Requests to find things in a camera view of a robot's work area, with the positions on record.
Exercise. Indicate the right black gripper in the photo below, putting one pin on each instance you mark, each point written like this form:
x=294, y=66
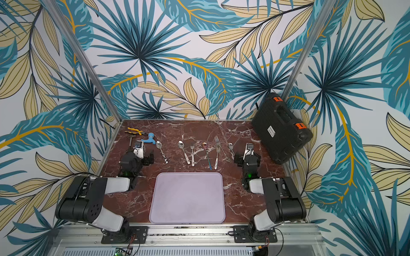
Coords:
x=240, y=160

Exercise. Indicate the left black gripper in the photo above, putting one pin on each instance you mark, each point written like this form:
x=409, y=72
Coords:
x=146, y=159

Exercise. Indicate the white handle fork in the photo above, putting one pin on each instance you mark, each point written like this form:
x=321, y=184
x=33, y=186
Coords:
x=218, y=150

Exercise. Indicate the iridescent spoon blue handle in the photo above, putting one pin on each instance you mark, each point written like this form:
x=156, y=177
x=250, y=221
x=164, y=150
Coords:
x=205, y=147

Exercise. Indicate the cartoon handle spoon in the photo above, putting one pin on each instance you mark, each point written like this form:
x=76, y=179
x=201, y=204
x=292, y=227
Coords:
x=182, y=147

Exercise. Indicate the cartoon handle fork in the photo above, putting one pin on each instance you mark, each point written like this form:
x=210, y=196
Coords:
x=192, y=155

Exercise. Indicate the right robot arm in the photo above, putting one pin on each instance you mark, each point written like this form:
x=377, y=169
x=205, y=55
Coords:
x=282, y=200

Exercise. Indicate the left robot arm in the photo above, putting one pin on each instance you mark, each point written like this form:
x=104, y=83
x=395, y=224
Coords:
x=83, y=202

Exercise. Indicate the all steel fork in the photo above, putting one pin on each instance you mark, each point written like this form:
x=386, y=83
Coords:
x=219, y=145

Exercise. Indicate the blue plastic faucet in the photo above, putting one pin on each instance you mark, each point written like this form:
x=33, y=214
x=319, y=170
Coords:
x=150, y=139

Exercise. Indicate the black tool case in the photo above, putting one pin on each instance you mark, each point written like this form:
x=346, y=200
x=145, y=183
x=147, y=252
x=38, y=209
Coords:
x=279, y=130

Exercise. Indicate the lavender placemat tray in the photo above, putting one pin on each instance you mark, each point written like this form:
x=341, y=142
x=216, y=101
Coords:
x=188, y=198

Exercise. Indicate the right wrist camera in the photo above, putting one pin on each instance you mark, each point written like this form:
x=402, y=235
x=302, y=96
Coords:
x=248, y=149

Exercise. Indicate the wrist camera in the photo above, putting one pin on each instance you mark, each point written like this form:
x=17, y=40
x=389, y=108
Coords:
x=138, y=149
x=248, y=149

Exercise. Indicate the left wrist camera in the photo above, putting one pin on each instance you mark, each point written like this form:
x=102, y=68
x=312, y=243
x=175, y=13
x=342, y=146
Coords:
x=138, y=149

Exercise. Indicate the white handle steel spoon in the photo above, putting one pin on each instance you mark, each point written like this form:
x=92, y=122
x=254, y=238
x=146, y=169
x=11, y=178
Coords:
x=230, y=146

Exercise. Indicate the yellow handled pliers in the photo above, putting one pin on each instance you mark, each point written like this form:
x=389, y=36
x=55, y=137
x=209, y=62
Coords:
x=135, y=131

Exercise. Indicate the cow pattern handle spoon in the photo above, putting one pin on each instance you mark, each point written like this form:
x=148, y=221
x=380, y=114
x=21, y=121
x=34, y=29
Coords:
x=159, y=146

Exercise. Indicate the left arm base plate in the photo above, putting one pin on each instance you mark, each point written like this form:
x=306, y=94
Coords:
x=127, y=235

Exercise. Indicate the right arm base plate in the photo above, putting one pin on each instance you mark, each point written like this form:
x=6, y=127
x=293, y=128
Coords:
x=249, y=234

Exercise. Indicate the aluminium front rail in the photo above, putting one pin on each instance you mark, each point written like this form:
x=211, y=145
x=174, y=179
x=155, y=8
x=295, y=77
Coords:
x=192, y=240

